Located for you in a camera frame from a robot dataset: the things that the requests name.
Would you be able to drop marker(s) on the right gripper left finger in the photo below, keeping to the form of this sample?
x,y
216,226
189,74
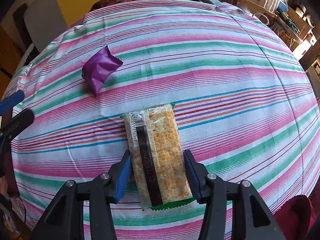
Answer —
x,y
64,216

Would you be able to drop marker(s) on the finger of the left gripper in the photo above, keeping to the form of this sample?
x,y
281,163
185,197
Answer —
x,y
11,101
14,127

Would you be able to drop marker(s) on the orange cracker packet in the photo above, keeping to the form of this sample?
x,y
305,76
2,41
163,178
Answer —
x,y
157,158

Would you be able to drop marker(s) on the maroon cloth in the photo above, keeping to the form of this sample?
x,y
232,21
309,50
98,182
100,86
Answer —
x,y
296,217

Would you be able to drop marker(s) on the wooden wardrobe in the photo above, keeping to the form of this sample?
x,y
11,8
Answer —
x,y
10,56

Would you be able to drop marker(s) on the striped bed sheet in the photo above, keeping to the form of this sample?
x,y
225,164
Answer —
x,y
243,104

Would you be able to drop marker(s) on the wooden side desk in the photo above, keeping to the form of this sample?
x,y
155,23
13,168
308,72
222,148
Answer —
x,y
289,22

